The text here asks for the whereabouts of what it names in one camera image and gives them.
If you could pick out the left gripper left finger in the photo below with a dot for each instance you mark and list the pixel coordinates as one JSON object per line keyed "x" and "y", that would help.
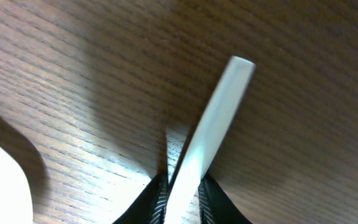
{"x": 150, "y": 206}

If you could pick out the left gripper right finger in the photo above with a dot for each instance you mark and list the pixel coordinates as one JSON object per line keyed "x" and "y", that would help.
{"x": 215, "y": 206}

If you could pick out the white plastic spoon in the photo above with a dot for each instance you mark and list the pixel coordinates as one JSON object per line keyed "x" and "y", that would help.
{"x": 15, "y": 197}
{"x": 209, "y": 134}

